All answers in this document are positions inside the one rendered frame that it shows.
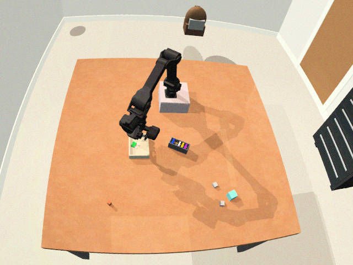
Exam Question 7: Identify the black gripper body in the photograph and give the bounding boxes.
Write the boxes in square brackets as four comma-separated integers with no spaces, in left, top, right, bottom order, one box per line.
[119,114,160,140]

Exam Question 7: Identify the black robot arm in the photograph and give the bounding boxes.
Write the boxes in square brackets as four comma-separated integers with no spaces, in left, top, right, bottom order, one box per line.
[121,48,182,140]

